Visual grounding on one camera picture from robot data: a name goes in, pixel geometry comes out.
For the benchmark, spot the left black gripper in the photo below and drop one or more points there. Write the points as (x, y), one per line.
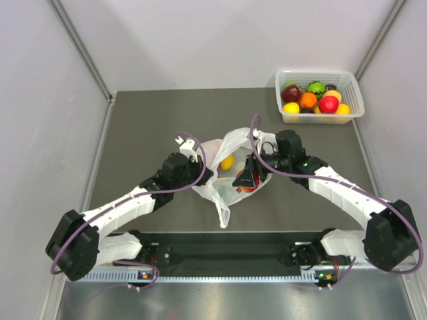
(199, 168)

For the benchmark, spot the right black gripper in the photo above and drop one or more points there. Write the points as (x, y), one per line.
(246, 178)

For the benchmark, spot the red fruit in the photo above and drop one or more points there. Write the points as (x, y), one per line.
(328, 104)
(249, 189)

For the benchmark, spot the white printed plastic bag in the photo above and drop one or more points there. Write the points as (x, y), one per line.
(219, 189)

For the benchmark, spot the orange fruit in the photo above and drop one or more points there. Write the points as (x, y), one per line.
(308, 101)

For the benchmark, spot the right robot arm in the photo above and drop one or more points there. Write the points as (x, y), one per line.
(388, 233)

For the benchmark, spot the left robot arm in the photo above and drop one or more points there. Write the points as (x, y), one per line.
(84, 241)

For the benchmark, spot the yellow fruit in bag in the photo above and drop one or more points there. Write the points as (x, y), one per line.
(227, 163)

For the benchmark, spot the dark purple fruit front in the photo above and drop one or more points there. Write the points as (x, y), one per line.
(307, 110)

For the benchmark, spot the green striped fruit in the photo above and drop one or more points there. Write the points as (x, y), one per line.
(317, 88)

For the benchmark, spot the yellow lemon left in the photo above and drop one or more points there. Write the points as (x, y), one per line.
(291, 108)

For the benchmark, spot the red apple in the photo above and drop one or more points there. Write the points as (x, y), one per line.
(291, 93)

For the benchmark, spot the yellow lemon right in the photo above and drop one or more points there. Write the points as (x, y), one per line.
(343, 109)

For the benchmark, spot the white perforated plastic basket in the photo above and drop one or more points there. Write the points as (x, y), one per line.
(345, 82)

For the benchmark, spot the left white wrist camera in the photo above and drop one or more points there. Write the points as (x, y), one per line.
(188, 147)

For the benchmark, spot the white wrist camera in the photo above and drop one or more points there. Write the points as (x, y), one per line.
(265, 142)
(188, 147)

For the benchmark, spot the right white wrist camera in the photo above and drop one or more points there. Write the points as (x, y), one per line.
(265, 142)

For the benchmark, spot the slotted cable duct rail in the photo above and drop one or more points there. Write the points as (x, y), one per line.
(144, 275)

